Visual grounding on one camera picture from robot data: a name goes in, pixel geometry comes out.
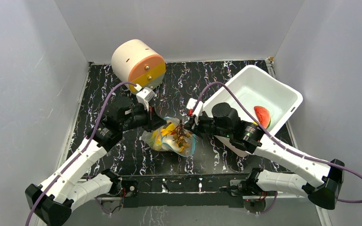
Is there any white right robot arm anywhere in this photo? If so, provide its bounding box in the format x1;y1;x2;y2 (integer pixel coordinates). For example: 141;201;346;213
185;98;345;210

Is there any brown grape bunch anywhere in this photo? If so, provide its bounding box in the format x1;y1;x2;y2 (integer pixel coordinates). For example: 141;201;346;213
172;120;192;149

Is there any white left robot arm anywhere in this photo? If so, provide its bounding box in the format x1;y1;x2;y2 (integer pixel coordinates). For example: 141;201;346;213
25;97;166;226

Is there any white plastic bin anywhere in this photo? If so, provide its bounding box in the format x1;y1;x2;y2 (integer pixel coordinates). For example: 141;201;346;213
203;65;303;157

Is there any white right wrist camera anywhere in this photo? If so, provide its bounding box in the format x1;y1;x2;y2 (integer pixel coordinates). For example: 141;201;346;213
186;98;203;117

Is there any watermelon slice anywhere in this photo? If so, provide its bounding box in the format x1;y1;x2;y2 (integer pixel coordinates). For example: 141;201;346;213
254;106;272;129

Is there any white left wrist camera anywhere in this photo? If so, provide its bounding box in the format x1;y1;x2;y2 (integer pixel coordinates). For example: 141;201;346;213
135;84;155;112

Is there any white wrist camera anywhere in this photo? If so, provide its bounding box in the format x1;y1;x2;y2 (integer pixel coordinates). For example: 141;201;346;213
135;84;155;112
186;98;203;117

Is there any white garlic head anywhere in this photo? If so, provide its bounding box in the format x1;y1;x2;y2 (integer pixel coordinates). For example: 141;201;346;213
161;138;179;152

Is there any clear blue zip bag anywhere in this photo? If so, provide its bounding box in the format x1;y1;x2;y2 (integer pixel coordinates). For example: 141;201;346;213
140;117;197;157

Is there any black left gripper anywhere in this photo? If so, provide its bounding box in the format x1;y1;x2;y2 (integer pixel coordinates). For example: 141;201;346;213
121;102;167;133

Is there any round pastel drawer cabinet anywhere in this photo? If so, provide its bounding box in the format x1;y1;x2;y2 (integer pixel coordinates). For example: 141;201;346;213
111;39;166;89

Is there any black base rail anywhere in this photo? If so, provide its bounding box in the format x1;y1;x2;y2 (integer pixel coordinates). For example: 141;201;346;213
93;169;279;209

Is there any long yellow banana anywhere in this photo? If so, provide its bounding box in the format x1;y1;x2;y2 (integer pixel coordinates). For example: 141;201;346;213
161;122;177;137

